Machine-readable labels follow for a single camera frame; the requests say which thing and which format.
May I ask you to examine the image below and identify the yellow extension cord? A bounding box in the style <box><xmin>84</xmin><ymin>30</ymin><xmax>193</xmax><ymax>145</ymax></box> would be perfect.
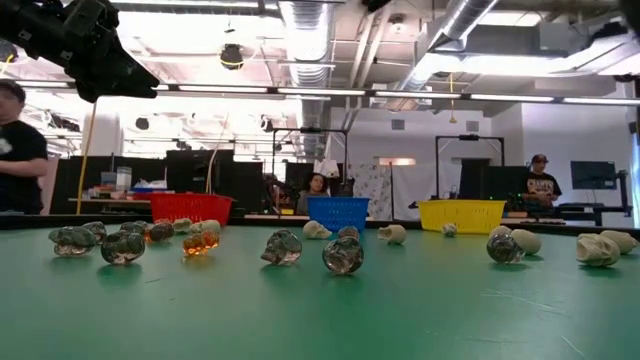
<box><xmin>75</xmin><ymin>101</ymin><xmax>99</xmax><ymax>216</ymax></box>

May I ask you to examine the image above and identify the wooden work table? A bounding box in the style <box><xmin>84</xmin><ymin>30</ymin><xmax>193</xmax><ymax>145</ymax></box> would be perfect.
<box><xmin>68</xmin><ymin>197</ymin><xmax>151</xmax><ymax>205</ymax></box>

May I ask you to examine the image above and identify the clear plastic container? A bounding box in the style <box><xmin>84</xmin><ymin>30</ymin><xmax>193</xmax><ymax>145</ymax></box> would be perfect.
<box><xmin>115</xmin><ymin>166</ymin><xmax>133</xmax><ymax>192</ymax></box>

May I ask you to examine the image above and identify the black desk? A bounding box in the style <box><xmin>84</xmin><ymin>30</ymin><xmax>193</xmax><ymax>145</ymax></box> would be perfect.
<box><xmin>552</xmin><ymin>169</ymin><xmax>632</xmax><ymax>227</ymax></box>

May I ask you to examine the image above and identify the black metal gantry frame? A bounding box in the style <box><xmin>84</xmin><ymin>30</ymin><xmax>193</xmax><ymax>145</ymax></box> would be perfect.
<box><xmin>434</xmin><ymin>133</ymin><xmax>506</xmax><ymax>201</ymax></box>
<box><xmin>271</xmin><ymin>127</ymin><xmax>350</xmax><ymax>216</ymax></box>

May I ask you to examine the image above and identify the black round ceiling fixture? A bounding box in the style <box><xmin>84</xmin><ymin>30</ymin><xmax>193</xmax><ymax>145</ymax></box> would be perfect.
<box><xmin>219</xmin><ymin>43</ymin><xmax>245</xmax><ymax>70</ymax></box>

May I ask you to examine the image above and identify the black partition wall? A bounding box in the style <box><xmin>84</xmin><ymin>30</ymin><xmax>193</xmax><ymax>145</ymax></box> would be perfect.
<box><xmin>49</xmin><ymin>148</ymin><xmax>266</xmax><ymax>215</ymax></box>

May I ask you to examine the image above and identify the silver ventilation duct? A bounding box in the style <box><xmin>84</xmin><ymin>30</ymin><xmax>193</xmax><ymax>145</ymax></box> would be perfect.
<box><xmin>277</xmin><ymin>0</ymin><xmax>337</xmax><ymax>161</ymax></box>
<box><xmin>399</xmin><ymin>0</ymin><xmax>501</xmax><ymax>94</ymax></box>

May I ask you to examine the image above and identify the person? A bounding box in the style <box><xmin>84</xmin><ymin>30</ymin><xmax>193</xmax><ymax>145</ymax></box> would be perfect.
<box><xmin>522</xmin><ymin>153</ymin><xmax>564</xmax><ymax>209</ymax></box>
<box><xmin>297</xmin><ymin>172</ymin><xmax>331</xmax><ymax>216</ymax></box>
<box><xmin>0</xmin><ymin>78</ymin><xmax>50</xmax><ymax>215</ymax></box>

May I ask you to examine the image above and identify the black wall monitor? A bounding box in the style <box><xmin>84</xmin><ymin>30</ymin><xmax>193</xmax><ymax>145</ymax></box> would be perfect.
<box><xmin>570</xmin><ymin>160</ymin><xmax>617</xmax><ymax>190</ymax></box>

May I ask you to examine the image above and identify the yellow plastic basket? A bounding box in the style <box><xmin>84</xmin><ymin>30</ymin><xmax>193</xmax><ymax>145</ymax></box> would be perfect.
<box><xmin>417</xmin><ymin>199</ymin><xmax>507</xmax><ymax>235</ymax></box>

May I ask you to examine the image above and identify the patterned white sheet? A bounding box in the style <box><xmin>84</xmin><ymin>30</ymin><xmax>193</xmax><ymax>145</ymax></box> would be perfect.
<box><xmin>348</xmin><ymin>163</ymin><xmax>394</xmax><ymax>221</ymax></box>

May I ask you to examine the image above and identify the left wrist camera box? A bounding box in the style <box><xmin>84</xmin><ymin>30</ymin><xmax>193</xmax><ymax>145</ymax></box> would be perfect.
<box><xmin>63</xmin><ymin>0</ymin><xmax>121</xmax><ymax>39</ymax></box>

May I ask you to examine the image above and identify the blue plastic basket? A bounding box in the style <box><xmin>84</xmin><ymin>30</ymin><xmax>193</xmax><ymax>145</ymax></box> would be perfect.
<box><xmin>306</xmin><ymin>196</ymin><xmax>371</xmax><ymax>233</ymax></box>

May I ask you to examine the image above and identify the pink curtain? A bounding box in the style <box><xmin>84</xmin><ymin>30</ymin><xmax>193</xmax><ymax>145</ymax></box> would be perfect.
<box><xmin>44</xmin><ymin>157</ymin><xmax>60</xmax><ymax>215</ymax></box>

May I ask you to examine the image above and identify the red plastic basket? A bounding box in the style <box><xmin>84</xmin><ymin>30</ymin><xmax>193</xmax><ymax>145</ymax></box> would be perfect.
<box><xmin>144</xmin><ymin>192</ymin><xmax>235</xmax><ymax>229</ymax></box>

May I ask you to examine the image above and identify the green table mat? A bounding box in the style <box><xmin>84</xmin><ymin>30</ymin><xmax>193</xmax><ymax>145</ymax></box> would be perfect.
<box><xmin>0</xmin><ymin>222</ymin><xmax>640</xmax><ymax>360</ymax></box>

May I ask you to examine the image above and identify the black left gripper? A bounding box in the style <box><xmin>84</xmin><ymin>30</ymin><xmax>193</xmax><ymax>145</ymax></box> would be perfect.
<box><xmin>34</xmin><ymin>29</ymin><xmax>161</xmax><ymax>105</ymax></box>

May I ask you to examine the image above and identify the white hanging cloth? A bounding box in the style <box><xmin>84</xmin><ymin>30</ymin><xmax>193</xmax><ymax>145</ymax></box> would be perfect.
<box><xmin>313</xmin><ymin>158</ymin><xmax>341</xmax><ymax>181</ymax></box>

